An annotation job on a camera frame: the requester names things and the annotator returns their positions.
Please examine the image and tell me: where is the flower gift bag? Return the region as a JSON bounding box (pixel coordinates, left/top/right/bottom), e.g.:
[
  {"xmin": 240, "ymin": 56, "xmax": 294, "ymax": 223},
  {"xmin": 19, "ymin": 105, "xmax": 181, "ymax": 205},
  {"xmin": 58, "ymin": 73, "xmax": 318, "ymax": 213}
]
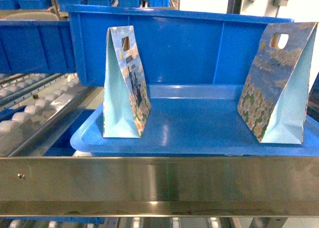
[
  {"xmin": 237, "ymin": 22, "xmax": 318, "ymax": 144},
  {"xmin": 103, "ymin": 25, "xmax": 152, "ymax": 138}
]

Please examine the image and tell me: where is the roller conveyor track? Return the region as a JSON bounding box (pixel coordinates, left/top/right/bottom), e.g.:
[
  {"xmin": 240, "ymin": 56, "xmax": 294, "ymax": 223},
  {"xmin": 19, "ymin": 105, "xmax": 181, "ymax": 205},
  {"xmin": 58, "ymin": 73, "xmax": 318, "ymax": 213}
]
[{"xmin": 0, "ymin": 77, "xmax": 84, "ymax": 156}]

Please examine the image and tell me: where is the blue plastic tray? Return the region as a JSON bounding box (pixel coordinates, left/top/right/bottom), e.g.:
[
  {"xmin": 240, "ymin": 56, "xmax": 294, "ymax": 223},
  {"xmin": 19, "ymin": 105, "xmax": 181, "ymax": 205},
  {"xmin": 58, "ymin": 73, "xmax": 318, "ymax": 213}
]
[{"xmin": 70, "ymin": 85, "xmax": 319, "ymax": 157}]

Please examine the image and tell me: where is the large blue bin behind tray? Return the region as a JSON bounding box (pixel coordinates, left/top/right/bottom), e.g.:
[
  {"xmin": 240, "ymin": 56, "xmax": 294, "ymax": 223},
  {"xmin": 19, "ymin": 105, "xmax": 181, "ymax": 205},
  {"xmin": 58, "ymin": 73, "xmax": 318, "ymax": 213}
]
[{"xmin": 63, "ymin": 4, "xmax": 283, "ymax": 87}]

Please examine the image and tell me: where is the long blue bin at left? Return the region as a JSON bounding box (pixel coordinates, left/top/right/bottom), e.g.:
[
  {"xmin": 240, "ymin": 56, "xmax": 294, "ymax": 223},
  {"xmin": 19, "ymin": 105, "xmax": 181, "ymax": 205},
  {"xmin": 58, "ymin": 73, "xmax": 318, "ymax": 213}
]
[{"xmin": 0, "ymin": 20, "xmax": 76, "ymax": 74}]

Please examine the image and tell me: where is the stainless steel front rail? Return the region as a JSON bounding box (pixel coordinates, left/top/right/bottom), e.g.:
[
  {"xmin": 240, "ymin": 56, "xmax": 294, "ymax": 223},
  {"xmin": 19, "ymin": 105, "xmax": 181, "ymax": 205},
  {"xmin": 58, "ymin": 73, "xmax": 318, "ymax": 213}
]
[{"xmin": 0, "ymin": 156, "xmax": 319, "ymax": 217}]

